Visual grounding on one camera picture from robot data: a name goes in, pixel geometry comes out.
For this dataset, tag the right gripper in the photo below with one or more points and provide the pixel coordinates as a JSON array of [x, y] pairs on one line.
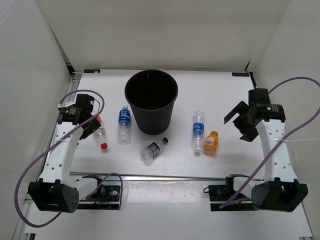
[[242, 108]]

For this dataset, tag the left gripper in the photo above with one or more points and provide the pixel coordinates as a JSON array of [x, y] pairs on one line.
[[94, 125]]

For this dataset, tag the red cap clear bottle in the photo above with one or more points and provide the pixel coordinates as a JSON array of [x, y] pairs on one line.
[[100, 135]]

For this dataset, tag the orange juice bottle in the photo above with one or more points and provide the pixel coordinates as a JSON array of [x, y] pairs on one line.
[[211, 143]]

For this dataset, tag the blue label bottle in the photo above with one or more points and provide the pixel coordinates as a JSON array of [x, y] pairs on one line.
[[124, 126], [198, 131]]

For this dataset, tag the black label clear bottle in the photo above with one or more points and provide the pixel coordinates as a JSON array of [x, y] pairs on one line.
[[153, 149]]

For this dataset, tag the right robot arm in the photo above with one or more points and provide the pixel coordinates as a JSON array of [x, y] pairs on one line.
[[273, 186]]

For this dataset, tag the black plastic bin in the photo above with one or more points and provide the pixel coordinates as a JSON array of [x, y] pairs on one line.
[[151, 95]]

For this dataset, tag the metal table rail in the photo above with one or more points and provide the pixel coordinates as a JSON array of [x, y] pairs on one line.
[[143, 177]]

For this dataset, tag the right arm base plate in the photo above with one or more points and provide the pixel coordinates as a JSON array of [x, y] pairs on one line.
[[221, 192]]

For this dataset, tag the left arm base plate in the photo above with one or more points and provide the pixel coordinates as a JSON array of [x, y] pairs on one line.
[[100, 193]]

